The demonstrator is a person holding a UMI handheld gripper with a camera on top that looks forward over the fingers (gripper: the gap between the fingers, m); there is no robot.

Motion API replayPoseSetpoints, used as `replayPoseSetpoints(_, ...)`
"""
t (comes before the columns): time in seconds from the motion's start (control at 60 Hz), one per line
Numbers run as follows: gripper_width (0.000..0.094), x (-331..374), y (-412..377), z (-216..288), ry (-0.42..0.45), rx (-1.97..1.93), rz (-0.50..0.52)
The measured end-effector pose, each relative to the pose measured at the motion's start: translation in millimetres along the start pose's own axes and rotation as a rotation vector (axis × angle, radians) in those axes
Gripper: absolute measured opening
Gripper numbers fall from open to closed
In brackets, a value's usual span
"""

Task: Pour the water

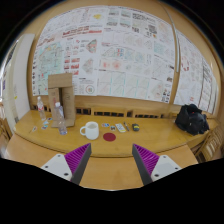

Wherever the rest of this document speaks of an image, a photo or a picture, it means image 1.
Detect clear plastic water bottle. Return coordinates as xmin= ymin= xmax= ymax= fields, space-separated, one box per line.
xmin=55 ymin=102 xmax=67 ymax=135

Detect white remote control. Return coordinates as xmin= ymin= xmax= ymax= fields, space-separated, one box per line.
xmin=115 ymin=123 xmax=126 ymax=133

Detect small blue card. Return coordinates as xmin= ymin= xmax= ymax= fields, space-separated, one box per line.
xmin=101 ymin=123 xmax=110 ymax=127

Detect wooden chair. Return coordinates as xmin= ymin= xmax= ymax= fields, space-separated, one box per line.
xmin=195 ymin=126 xmax=224 ymax=163

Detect white ceramic mug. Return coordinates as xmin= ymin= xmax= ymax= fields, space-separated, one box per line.
xmin=80 ymin=121 xmax=99 ymax=140

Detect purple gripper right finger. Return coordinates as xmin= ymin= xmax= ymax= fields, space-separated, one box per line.
xmin=132 ymin=144 xmax=181 ymax=185

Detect dark red round coaster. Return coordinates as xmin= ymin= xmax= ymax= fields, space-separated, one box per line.
xmin=103 ymin=133 xmax=116 ymax=141

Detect far clear plastic bottle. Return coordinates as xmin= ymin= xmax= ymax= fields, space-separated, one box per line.
xmin=37 ymin=96 xmax=46 ymax=121

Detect brown cardboard stand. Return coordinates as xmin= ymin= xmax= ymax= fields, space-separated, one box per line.
xmin=48 ymin=73 xmax=76 ymax=128

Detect black backpack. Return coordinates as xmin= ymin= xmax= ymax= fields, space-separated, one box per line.
xmin=175 ymin=104 xmax=209 ymax=135

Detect small black device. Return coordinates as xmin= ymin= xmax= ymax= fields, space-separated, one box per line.
xmin=132 ymin=123 xmax=140 ymax=131

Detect right wall poster sheets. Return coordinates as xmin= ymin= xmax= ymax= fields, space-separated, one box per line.
xmin=174 ymin=31 xmax=219 ymax=114

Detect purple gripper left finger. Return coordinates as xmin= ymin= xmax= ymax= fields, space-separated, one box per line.
xmin=42 ymin=143 xmax=92 ymax=185

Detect wall poster sheets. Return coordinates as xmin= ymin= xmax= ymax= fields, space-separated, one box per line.
xmin=174 ymin=31 xmax=219 ymax=114
xmin=32 ymin=6 xmax=175 ymax=103

